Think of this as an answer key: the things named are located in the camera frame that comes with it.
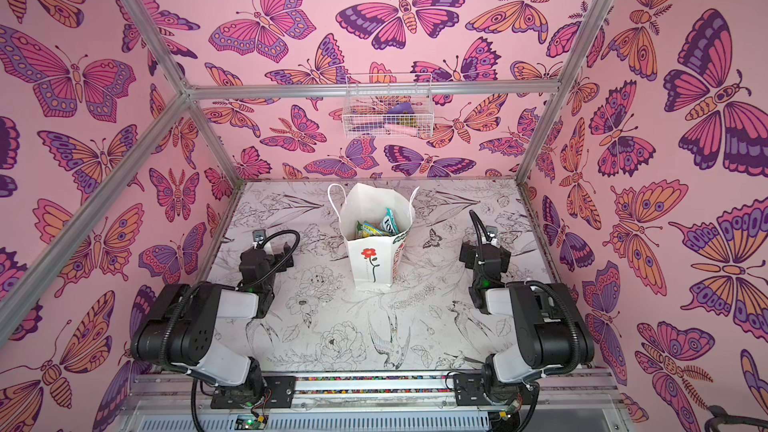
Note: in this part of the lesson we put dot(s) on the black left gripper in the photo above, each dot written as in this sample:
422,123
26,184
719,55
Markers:
278,259

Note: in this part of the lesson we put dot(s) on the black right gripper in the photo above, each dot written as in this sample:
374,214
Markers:
474,254

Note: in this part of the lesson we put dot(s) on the teal Fox's fruits bag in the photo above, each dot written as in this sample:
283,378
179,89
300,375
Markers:
389,224

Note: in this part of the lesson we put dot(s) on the white paper bag with flower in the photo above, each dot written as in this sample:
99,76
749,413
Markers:
373,261

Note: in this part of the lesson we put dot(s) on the green Fox's spring tea bag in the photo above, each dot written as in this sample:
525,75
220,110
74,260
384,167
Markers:
366,230

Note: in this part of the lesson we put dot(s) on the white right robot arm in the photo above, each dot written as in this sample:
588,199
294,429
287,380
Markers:
552,338

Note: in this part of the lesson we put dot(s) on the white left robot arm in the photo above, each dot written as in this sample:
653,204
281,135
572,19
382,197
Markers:
178,333

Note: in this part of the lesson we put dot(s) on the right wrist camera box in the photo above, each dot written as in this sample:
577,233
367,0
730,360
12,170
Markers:
491,235

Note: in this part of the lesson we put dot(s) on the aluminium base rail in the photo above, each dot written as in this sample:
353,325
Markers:
379,401

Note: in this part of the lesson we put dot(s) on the white wire basket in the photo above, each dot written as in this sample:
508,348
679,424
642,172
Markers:
388,104

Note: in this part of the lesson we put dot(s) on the aluminium frame post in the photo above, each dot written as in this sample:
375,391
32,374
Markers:
597,12

